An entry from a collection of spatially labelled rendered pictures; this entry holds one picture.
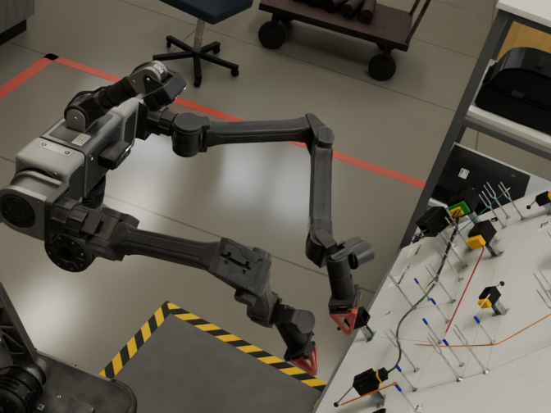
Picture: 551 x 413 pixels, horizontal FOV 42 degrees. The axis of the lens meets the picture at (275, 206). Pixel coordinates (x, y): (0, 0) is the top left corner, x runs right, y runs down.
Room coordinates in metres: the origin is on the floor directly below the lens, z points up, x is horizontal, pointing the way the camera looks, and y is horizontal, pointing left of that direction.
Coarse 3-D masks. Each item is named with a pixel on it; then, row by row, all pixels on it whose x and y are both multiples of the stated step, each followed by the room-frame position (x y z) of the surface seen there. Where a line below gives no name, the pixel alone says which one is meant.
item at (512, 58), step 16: (512, 48) 2.48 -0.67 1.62; (528, 48) 2.46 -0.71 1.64; (496, 64) 2.48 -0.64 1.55; (512, 64) 2.31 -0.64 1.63; (528, 64) 2.31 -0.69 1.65; (544, 64) 2.35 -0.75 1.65; (496, 80) 2.28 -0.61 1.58; (512, 80) 2.27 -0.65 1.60; (528, 80) 2.26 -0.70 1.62; (544, 80) 2.25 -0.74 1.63; (480, 96) 2.29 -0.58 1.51; (496, 96) 2.27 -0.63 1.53; (512, 96) 2.27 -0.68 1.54; (528, 96) 2.25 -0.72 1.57; (544, 96) 2.24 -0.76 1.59; (496, 112) 2.28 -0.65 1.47; (512, 112) 2.26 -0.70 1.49; (528, 112) 2.24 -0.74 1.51; (544, 112) 2.23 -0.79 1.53; (544, 128) 2.23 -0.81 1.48
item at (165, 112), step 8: (144, 104) 1.67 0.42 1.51; (144, 112) 1.67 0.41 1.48; (152, 112) 1.68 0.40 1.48; (160, 112) 1.68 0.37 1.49; (168, 112) 1.70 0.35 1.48; (176, 112) 1.72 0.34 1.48; (144, 120) 1.67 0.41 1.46; (152, 120) 1.67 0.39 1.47; (160, 120) 1.68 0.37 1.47; (168, 120) 1.67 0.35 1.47; (144, 128) 1.67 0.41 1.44; (152, 128) 1.67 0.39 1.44; (160, 128) 1.67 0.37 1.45; (168, 128) 1.67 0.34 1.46; (144, 136) 1.67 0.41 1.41
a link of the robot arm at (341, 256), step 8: (344, 248) 1.37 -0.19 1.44; (328, 256) 1.35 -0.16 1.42; (336, 256) 1.34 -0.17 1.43; (344, 256) 1.35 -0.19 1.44; (352, 256) 1.36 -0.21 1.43; (328, 264) 1.33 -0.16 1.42; (336, 264) 1.32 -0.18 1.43; (344, 264) 1.33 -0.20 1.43; (352, 264) 1.36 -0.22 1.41; (328, 272) 1.33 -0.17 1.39; (336, 272) 1.32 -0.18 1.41; (344, 272) 1.32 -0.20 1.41
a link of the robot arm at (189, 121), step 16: (176, 128) 1.64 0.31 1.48; (192, 128) 1.64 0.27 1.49; (208, 128) 1.67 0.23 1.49; (224, 128) 1.70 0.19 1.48; (240, 128) 1.72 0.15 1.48; (256, 128) 1.74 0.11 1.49; (272, 128) 1.75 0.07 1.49; (288, 128) 1.77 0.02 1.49; (304, 128) 1.78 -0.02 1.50; (208, 144) 1.67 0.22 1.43
